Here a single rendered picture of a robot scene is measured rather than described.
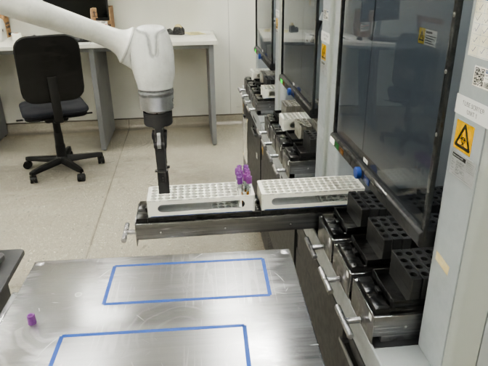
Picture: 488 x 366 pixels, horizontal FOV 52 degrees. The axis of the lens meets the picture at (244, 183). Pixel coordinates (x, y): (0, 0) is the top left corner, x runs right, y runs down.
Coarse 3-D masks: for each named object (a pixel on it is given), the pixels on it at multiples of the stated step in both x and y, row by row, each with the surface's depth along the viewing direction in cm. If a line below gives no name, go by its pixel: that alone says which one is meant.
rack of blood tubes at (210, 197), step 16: (176, 192) 139; (192, 192) 139; (208, 192) 140; (224, 192) 139; (160, 208) 143; (176, 208) 143; (192, 208) 143; (208, 208) 143; (224, 208) 138; (240, 208) 139
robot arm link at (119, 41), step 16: (0, 0) 109; (16, 0) 111; (32, 0) 114; (16, 16) 113; (32, 16) 114; (48, 16) 117; (64, 16) 121; (80, 16) 125; (64, 32) 123; (80, 32) 126; (96, 32) 129; (112, 32) 132; (128, 32) 132; (112, 48) 133; (128, 48) 131; (128, 64) 134
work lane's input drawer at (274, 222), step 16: (144, 208) 141; (256, 208) 140; (288, 208) 140; (304, 208) 140; (320, 208) 141; (128, 224) 146; (144, 224) 135; (160, 224) 136; (176, 224) 136; (192, 224) 137; (208, 224) 138; (224, 224) 138; (240, 224) 139; (256, 224) 139; (272, 224) 140; (288, 224) 140; (304, 224) 141
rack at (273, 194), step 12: (264, 180) 147; (276, 180) 147; (288, 180) 147; (300, 180) 148; (312, 180) 146; (324, 180) 146; (336, 180) 146; (348, 180) 146; (264, 192) 139; (276, 192) 139; (288, 192) 138; (300, 192) 139; (312, 192) 139; (324, 192) 140; (336, 192) 140; (264, 204) 139; (276, 204) 145; (288, 204) 140; (300, 204) 140; (312, 204) 141; (324, 204) 141; (336, 204) 141
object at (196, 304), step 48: (48, 288) 106; (96, 288) 106; (144, 288) 106; (192, 288) 105; (240, 288) 105; (288, 288) 105; (0, 336) 92; (48, 336) 92; (96, 336) 92; (144, 336) 92; (192, 336) 92; (240, 336) 92; (288, 336) 91
